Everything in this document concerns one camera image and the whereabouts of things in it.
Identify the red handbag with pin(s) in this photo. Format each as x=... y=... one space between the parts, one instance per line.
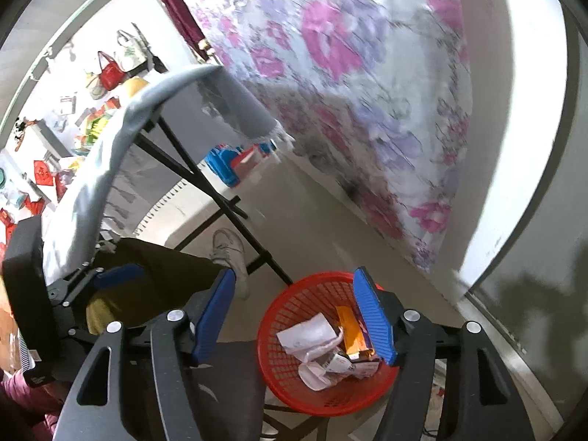
x=111 y=74

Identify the yellow pomelo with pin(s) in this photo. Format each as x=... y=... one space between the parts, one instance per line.
x=132 y=86

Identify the floral plastic-wrapped mattress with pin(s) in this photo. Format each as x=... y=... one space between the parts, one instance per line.
x=375 y=93

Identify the orange snack wrapper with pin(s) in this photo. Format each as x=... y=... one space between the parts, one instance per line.
x=358 y=347

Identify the black folding table leg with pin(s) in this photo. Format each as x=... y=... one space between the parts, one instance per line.
x=227 y=208

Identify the maroon sleeve forearm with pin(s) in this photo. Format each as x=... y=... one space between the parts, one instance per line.
x=30 y=413

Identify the white tote bag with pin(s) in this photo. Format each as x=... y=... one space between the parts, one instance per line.
x=129 y=53

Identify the white sneaker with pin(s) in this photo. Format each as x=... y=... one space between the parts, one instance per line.
x=228 y=251

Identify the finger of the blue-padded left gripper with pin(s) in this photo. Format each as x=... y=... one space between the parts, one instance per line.
x=116 y=276

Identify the dark red curtain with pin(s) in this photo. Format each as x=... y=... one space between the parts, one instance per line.
x=181 y=18

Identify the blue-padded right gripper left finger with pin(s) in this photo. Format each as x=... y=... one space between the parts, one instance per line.
x=100 y=404

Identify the red diamond paper decoration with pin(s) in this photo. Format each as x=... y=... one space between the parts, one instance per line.
x=42 y=173

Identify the red plastic trash basket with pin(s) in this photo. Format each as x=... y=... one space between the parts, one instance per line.
x=319 y=293

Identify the white paper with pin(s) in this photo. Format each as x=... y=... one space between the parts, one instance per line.
x=315 y=343

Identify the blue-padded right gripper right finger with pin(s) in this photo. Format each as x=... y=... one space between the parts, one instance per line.
x=481 y=401

